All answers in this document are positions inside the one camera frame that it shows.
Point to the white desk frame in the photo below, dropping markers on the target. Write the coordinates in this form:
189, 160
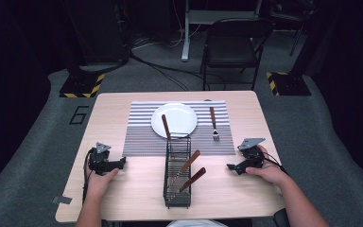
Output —
187, 34

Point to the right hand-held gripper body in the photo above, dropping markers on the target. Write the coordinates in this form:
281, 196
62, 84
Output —
251, 154

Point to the person's white clothing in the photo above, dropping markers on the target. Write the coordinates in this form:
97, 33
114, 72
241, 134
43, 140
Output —
197, 223

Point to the black folding chair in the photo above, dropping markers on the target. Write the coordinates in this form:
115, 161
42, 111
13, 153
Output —
231, 50

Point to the person's right hand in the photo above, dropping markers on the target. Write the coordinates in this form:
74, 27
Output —
269, 171

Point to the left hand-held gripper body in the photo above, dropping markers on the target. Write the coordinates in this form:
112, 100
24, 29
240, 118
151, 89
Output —
100, 160

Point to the white round plate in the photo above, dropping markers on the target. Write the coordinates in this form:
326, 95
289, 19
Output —
179, 118

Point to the black armrest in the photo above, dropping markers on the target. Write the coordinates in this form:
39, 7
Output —
281, 218

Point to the grey striped placemat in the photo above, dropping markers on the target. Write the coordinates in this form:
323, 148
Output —
138, 138

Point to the black yellow striped stand base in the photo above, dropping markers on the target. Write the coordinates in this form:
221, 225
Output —
288, 84
82, 86

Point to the grey tape piece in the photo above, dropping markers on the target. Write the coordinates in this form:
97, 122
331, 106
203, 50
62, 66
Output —
61, 199

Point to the person's left hand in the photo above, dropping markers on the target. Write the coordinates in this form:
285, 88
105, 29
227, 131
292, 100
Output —
99, 184

